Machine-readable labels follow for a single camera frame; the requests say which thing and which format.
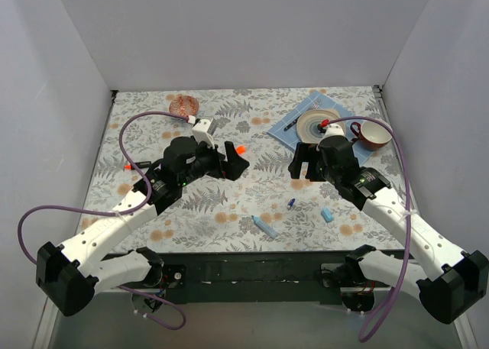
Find light blue highlighter cap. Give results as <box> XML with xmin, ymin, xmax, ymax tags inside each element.
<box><xmin>321</xmin><ymin>208</ymin><xmax>334</xmax><ymax>223</ymax></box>

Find beige plate blue rings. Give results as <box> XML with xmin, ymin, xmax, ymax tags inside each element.
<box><xmin>296</xmin><ymin>108</ymin><xmax>347</xmax><ymax>144</ymax></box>

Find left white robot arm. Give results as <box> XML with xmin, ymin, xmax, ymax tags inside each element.
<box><xmin>36</xmin><ymin>137</ymin><xmax>249</xmax><ymax>316</ymax></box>

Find purple cable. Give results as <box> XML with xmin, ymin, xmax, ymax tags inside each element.
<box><xmin>324</xmin><ymin>115</ymin><xmax>413</xmax><ymax>343</ymax></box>
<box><xmin>17</xmin><ymin>111</ymin><xmax>198</xmax><ymax>330</ymax></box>

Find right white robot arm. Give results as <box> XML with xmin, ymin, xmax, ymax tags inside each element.
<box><xmin>288</xmin><ymin>135</ymin><xmax>488</xmax><ymax>324</ymax></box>

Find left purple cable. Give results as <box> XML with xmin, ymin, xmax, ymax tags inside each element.
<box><xmin>17</xmin><ymin>111</ymin><xmax>198</xmax><ymax>330</ymax></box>

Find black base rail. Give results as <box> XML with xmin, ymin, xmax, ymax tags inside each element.
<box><xmin>106</xmin><ymin>249</ymin><xmax>406</xmax><ymax>312</ymax></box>

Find red patterned small bowl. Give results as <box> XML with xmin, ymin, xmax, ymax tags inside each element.
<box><xmin>169</xmin><ymin>95</ymin><xmax>199</xmax><ymax>116</ymax></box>

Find light blue highlighter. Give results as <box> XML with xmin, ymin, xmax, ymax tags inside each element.
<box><xmin>252</xmin><ymin>215</ymin><xmax>278</xmax><ymax>239</ymax></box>

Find black orange highlighter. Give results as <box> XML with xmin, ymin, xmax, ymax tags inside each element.
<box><xmin>124</xmin><ymin>161</ymin><xmax>151</xmax><ymax>170</ymax></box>

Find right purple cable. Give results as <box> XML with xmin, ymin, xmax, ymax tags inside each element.
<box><xmin>324</xmin><ymin>115</ymin><xmax>413</xmax><ymax>343</ymax></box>

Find fork black handle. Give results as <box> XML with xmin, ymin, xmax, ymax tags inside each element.
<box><xmin>283</xmin><ymin>101</ymin><xmax>319</xmax><ymax>131</ymax></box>

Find blue checked cloth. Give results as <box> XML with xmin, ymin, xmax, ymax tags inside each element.
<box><xmin>267</xmin><ymin>87</ymin><xmax>380</xmax><ymax>151</ymax></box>

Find red white mug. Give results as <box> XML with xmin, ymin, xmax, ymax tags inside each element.
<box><xmin>350</xmin><ymin>121</ymin><xmax>392</xmax><ymax>150</ymax></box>

